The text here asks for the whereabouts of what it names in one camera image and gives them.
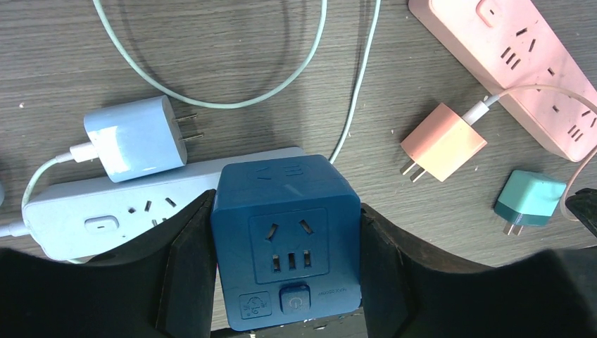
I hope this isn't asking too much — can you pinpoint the mint green charger cable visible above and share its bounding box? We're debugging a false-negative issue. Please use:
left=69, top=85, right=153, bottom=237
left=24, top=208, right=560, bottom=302
left=0, top=0, right=382, bottom=239

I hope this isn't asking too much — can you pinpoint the light blue power strip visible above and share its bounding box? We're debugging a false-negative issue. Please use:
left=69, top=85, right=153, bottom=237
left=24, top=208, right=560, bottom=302
left=23, top=147, right=305, bottom=261

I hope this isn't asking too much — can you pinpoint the pink charger cable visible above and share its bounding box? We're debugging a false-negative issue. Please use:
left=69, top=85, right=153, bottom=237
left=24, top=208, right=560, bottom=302
left=461, top=84, right=597, bottom=223

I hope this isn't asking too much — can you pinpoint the dark blue cube socket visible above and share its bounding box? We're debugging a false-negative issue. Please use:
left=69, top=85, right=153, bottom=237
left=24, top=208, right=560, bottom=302
left=210, top=155, right=361, bottom=331

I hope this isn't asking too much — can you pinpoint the teal charger plug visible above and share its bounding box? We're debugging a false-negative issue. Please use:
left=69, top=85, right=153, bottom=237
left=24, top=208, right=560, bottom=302
left=494, top=170, right=566, bottom=235

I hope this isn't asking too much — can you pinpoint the light blue charger plug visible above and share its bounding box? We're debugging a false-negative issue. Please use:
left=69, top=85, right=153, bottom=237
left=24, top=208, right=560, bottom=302
left=69, top=95, right=204, bottom=183

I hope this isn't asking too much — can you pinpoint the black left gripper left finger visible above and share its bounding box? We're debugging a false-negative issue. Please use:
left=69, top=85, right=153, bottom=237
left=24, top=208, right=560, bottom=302
left=1, top=190, right=216, bottom=337

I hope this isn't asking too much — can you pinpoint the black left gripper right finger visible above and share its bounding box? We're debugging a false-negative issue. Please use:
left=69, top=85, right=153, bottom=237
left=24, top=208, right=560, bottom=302
left=360, top=205, right=596, bottom=337

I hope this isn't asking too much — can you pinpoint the pink power strip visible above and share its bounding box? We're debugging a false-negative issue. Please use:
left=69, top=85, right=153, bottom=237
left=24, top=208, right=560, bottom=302
left=408, top=0, right=596, bottom=162

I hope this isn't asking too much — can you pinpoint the orange pink charger plug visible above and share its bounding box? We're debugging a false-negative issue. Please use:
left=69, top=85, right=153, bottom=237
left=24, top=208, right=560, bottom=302
left=401, top=101, right=489, bottom=182

